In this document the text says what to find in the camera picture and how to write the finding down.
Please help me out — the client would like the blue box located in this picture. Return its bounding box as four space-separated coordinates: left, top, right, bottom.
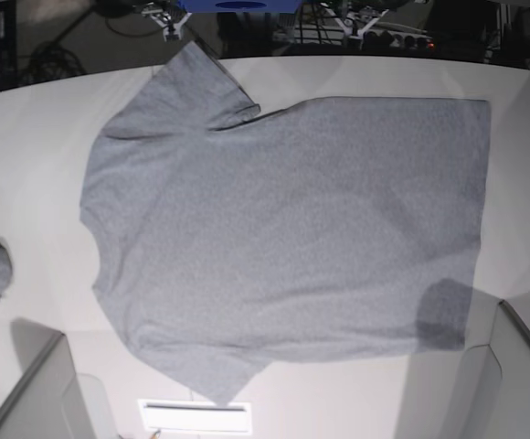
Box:
177 0 302 14

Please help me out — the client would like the white slotted tray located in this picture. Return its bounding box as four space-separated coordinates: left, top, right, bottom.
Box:
138 399 253 435

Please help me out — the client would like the grey partition right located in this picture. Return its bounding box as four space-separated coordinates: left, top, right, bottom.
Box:
446 301 530 438

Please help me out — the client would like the grey T-shirt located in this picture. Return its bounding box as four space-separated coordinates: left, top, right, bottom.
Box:
79 44 491 405

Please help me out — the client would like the grey partition left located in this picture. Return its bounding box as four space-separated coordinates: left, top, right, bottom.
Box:
0 331 119 438

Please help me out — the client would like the grey partition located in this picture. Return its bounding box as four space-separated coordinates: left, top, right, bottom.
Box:
446 301 530 438
0 331 119 438

